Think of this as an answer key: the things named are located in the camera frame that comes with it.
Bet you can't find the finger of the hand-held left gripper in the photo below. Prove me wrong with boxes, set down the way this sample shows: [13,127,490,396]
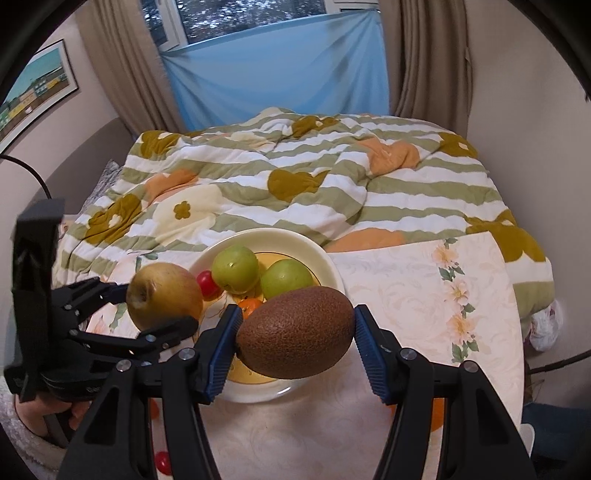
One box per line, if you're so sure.
[52,278,132,324]
[69,316,200,363]

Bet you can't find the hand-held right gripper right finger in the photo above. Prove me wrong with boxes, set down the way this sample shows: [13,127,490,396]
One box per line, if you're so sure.
[353,305,539,480]

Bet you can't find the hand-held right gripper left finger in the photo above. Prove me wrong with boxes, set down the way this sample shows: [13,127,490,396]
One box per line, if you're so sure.
[58,305,244,480]

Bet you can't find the yellow pear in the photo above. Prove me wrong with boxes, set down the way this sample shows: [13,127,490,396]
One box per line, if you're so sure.
[126,263,204,330]

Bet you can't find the small orange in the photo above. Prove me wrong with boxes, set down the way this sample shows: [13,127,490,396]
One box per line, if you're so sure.
[238,298,266,321]

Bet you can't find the brown kiwi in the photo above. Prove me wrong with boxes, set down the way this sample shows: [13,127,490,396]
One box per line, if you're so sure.
[235,286,354,379]

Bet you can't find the green apple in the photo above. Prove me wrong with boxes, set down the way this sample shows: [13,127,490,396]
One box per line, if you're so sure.
[260,258,315,301]
[211,246,259,295]

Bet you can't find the cream cartoon bowl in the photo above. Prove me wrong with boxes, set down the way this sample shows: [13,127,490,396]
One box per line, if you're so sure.
[187,227,346,404]

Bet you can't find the person's left forearm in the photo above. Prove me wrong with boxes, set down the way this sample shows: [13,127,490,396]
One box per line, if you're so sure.
[0,397,63,480]

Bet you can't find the person's left hand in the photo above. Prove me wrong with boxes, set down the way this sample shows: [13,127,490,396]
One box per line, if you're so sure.
[14,396,92,449]

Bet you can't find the floral tablecloth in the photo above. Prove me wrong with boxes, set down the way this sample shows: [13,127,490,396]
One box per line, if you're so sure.
[99,231,527,480]

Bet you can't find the medium orange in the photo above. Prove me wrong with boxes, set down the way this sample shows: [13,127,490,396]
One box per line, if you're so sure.
[390,397,446,433]

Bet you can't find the grey patterned pillow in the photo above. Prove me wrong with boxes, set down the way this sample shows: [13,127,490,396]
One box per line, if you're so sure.
[92,159,123,199]

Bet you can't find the grey bed headboard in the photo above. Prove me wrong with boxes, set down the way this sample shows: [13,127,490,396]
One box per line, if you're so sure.
[21,117,134,217]

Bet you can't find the striped floral blanket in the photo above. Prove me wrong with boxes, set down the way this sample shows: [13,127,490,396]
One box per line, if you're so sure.
[51,107,555,319]

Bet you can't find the white plastic bag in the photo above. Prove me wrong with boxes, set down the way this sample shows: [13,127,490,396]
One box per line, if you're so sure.
[529,300,561,352]

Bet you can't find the beige curtain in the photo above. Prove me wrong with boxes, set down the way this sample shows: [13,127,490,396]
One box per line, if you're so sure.
[76,0,185,139]
[379,0,474,134]

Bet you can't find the light blue cloth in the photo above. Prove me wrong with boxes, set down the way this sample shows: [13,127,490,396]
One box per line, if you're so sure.
[159,10,391,134]

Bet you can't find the window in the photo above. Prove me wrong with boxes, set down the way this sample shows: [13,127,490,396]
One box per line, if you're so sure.
[141,0,382,47]

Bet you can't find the black cable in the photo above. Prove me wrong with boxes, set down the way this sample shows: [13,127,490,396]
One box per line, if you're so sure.
[529,342,591,376]
[0,154,52,201]

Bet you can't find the framed wall poster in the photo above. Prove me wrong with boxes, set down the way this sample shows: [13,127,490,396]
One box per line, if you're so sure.
[0,39,79,153]

